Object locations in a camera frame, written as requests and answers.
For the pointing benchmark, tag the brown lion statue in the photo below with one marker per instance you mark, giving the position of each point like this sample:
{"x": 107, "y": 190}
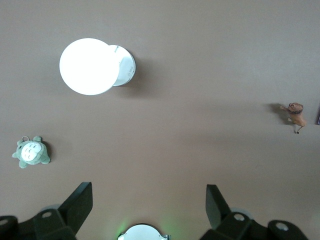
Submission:
{"x": 297, "y": 116}

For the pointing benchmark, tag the purple smartphone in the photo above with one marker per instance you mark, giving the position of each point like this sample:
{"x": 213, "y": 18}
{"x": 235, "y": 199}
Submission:
{"x": 318, "y": 116}

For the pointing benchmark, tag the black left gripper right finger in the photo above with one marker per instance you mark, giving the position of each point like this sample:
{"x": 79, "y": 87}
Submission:
{"x": 225, "y": 225}

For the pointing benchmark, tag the grey green Totoro plush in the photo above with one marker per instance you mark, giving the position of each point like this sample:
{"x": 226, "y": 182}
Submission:
{"x": 31, "y": 152}

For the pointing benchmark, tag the white round table lamp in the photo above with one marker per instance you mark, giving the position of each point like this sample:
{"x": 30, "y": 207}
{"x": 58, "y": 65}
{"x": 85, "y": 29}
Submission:
{"x": 85, "y": 66}

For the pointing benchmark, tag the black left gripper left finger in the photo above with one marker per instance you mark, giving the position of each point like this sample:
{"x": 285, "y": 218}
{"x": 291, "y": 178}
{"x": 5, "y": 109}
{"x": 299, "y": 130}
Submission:
{"x": 62, "y": 220}

